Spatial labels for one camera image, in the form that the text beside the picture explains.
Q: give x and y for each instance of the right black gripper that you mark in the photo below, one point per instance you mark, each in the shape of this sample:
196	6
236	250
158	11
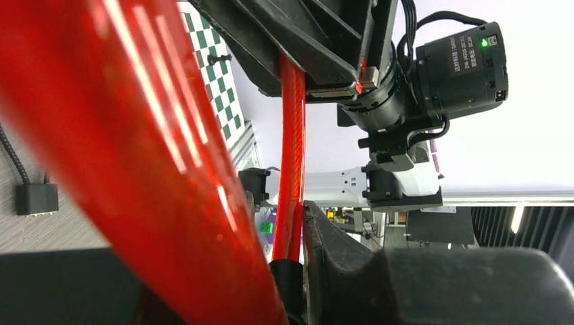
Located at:
344	48

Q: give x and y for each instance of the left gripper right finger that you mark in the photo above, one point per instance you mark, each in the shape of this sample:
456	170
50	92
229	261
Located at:
350	284

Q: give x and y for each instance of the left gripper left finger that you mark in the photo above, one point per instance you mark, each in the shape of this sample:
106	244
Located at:
86	286

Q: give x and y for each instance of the black cable padlock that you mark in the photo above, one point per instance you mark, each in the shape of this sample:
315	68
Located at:
31	199

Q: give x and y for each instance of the red cable lock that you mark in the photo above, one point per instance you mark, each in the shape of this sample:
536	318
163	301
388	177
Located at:
109	96

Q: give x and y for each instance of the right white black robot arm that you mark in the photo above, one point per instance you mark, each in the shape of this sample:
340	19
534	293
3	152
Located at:
403	95

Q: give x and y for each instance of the black chess piece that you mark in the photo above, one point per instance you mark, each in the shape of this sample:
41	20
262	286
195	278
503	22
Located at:
213	59

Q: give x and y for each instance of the green white checkered mat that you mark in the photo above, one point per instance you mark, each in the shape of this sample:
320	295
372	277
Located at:
218	77

